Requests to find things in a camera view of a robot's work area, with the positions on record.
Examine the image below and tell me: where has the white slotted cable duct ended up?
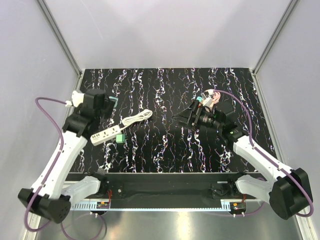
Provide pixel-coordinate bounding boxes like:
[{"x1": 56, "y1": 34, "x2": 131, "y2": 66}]
[{"x1": 70, "y1": 201, "x2": 110, "y2": 211}]

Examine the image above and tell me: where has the teal charger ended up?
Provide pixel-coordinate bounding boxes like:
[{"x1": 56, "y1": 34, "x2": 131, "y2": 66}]
[{"x1": 109, "y1": 96, "x2": 118, "y2": 109}]

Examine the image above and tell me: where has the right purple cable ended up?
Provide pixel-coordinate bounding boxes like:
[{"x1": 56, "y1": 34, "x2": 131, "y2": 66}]
[{"x1": 213, "y1": 89, "x2": 315, "y2": 218}]

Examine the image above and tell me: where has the black marbled mat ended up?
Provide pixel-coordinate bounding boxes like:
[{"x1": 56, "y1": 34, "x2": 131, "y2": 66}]
[{"x1": 65, "y1": 67, "x2": 271, "y2": 174}]

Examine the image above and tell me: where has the white power strip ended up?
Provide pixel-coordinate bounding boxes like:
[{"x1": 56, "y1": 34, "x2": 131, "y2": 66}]
[{"x1": 90, "y1": 125, "x2": 122, "y2": 146}]

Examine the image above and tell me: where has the teal USB charger plug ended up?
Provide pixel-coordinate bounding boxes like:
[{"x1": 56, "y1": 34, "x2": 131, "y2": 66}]
[{"x1": 196, "y1": 96, "x2": 203, "y2": 103}]

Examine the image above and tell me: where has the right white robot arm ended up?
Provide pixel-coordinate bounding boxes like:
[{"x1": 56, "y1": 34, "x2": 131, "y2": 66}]
[{"x1": 172, "y1": 99, "x2": 314, "y2": 220}]

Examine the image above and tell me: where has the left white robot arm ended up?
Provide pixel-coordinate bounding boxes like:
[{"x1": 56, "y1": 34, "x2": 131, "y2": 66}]
[{"x1": 18, "y1": 89, "x2": 118, "y2": 224}]

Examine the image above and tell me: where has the green plug adapter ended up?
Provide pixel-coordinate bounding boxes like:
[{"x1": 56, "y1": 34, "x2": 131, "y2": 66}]
[{"x1": 115, "y1": 134, "x2": 126, "y2": 144}]

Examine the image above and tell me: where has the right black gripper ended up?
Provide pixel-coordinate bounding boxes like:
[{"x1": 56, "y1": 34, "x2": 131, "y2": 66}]
[{"x1": 171, "y1": 99, "x2": 223, "y2": 132}]

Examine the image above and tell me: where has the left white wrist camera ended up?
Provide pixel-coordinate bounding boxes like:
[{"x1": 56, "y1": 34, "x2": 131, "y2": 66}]
[{"x1": 64, "y1": 90, "x2": 85, "y2": 108}]

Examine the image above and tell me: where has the pink coiled cord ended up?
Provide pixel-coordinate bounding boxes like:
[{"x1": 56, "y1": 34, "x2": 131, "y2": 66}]
[{"x1": 211, "y1": 91, "x2": 223, "y2": 110}]

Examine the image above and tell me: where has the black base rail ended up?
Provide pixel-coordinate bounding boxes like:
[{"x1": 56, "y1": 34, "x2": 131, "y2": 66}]
[{"x1": 66, "y1": 172, "x2": 258, "y2": 210}]

